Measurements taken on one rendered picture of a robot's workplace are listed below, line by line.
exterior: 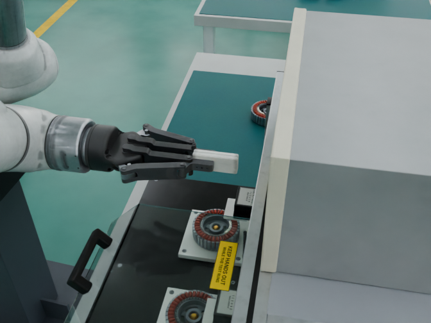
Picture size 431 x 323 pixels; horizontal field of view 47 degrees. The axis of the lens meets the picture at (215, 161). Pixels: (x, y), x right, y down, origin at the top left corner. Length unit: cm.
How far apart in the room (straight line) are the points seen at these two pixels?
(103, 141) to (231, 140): 80
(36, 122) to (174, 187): 61
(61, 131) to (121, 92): 246
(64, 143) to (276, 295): 39
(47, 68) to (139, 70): 205
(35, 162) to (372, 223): 51
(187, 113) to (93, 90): 172
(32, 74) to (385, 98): 100
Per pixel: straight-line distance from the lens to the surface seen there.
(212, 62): 196
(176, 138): 80
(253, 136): 155
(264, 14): 238
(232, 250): 80
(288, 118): 63
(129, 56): 368
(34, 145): 81
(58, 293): 213
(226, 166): 77
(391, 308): 71
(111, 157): 78
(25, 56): 141
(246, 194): 110
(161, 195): 132
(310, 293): 70
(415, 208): 62
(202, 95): 175
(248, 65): 194
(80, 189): 256
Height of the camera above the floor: 167
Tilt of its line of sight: 39 degrees down
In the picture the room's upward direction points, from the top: straight up
